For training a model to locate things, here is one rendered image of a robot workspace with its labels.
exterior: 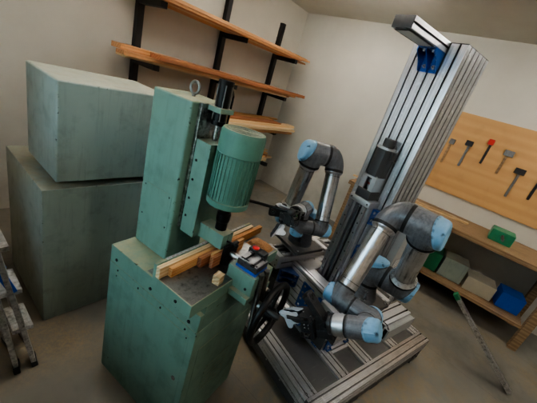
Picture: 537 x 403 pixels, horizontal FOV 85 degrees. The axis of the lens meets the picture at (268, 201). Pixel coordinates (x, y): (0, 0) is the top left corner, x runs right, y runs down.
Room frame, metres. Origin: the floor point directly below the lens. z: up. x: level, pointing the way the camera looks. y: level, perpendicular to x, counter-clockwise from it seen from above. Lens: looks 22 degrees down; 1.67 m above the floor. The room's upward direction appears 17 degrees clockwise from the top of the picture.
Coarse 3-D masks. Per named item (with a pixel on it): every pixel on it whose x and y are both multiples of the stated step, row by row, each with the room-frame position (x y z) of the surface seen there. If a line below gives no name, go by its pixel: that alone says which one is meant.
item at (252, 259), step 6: (252, 246) 1.09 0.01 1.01; (252, 252) 1.06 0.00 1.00; (258, 252) 1.06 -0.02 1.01; (264, 252) 1.07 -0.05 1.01; (240, 258) 0.99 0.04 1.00; (252, 258) 1.01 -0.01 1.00; (258, 258) 1.03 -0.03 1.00; (264, 258) 1.05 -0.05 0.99; (240, 264) 0.99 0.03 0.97; (246, 264) 0.98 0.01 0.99; (258, 264) 0.99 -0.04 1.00; (264, 264) 1.00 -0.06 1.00; (246, 270) 0.97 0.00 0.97; (252, 270) 0.96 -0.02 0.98; (258, 270) 0.97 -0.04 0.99; (264, 270) 1.01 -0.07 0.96
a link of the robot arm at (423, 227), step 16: (416, 208) 1.03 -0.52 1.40; (416, 224) 0.99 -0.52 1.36; (432, 224) 0.97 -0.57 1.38; (448, 224) 0.97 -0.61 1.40; (416, 240) 0.99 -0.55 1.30; (432, 240) 0.95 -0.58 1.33; (416, 256) 1.03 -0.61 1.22; (400, 272) 1.11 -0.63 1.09; (416, 272) 1.08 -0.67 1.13; (384, 288) 1.17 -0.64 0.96; (400, 288) 1.11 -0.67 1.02; (416, 288) 1.13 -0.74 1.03
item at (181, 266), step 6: (258, 228) 1.40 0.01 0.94; (240, 234) 1.28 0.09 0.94; (246, 234) 1.30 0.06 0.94; (252, 234) 1.35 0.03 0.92; (234, 240) 1.21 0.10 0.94; (204, 252) 1.04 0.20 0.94; (192, 258) 0.98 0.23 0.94; (180, 264) 0.92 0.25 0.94; (186, 264) 0.94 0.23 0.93; (192, 264) 0.97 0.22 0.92; (174, 270) 0.89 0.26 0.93; (180, 270) 0.91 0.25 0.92
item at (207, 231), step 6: (204, 222) 1.12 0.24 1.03; (210, 222) 1.13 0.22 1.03; (204, 228) 1.10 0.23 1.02; (210, 228) 1.09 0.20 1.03; (198, 234) 1.11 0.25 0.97; (204, 234) 1.10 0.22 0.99; (210, 234) 1.08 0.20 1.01; (216, 234) 1.07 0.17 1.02; (222, 234) 1.07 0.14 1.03; (228, 234) 1.08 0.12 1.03; (210, 240) 1.08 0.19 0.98; (216, 240) 1.07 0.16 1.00; (222, 240) 1.05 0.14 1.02; (228, 240) 1.09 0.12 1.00; (216, 246) 1.06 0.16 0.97; (222, 246) 1.06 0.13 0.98
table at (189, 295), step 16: (272, 256) 1.28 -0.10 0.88; (192, 272) 0.95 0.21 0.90; (208, 272) 0.97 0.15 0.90; (224, 272) 1.01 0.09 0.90; (160, 288) 0.84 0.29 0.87; (176, 288) 0.83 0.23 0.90; (192, 288) 0.86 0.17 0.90; (208, 288) 0.88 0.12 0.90; (224, 288) 0.93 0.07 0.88; (176, 304) 0.80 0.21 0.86; (192, 304) 0.78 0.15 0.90; (208, 304) 0.86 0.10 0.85
